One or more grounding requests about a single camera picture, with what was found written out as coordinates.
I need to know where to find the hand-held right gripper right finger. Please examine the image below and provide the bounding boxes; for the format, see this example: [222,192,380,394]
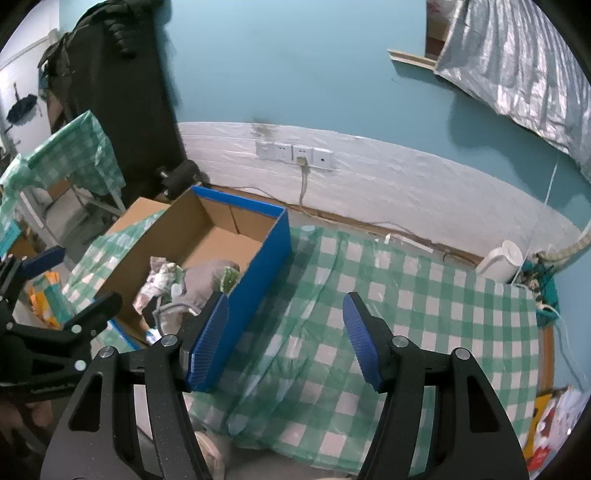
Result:
[342,291,529,480]

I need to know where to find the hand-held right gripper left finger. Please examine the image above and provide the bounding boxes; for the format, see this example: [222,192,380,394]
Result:
[39,291,230,480]

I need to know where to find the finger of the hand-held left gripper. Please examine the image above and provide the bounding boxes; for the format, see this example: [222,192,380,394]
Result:
[16,246,66,280]
[51,292,123,344]

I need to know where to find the grey plush mitten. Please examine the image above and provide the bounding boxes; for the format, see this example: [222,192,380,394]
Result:
[157,261,241,334]

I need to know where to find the green sparkly scouring cloth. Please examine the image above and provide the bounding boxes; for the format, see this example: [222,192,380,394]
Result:
[215,267,242,294]

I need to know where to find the white patterned cloth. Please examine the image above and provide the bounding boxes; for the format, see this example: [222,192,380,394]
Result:
[134,256,186,317]

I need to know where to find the blue cardboard box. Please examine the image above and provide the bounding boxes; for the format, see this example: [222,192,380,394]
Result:
[95,185,293,394]

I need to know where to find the person's left hand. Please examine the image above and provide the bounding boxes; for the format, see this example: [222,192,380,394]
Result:
[0,401,52,457]

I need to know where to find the orange packet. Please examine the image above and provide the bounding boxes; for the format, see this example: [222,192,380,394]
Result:
[25,272,75,329]

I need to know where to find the green checked tablecloth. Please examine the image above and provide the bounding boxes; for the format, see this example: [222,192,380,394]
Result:
[62,210,542,477]

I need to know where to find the green checked cloth side table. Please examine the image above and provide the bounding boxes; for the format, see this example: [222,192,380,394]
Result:
[0,111,126,245]

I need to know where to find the black roller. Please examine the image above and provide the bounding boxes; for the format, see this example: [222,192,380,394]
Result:
[159,159,205,200]

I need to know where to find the white kettle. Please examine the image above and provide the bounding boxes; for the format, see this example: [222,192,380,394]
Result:
[475,240,525,283]

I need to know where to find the black hanging jacket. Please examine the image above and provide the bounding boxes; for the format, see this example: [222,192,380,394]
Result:
[39,0,186,205]

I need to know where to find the teal power strip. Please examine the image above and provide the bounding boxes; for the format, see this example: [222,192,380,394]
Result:
[522,258,562,325]

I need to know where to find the pile of red white packaging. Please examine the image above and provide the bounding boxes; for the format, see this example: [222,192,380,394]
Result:
[526,388,588,472]

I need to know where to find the wooden strip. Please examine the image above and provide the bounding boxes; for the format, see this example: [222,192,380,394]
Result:
[388,48,437,71]

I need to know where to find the silver tarp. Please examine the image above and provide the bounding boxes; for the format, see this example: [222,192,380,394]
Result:
[425,0,591,182]

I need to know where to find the beige plug with cable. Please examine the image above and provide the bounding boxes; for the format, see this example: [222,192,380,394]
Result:
[295,157,311,212]

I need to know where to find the beige braided hose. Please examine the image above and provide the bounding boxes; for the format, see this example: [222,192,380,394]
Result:
[545,222,591,267]

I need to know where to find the white hanging cable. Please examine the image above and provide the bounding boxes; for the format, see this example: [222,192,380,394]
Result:
[531,157,560,260]

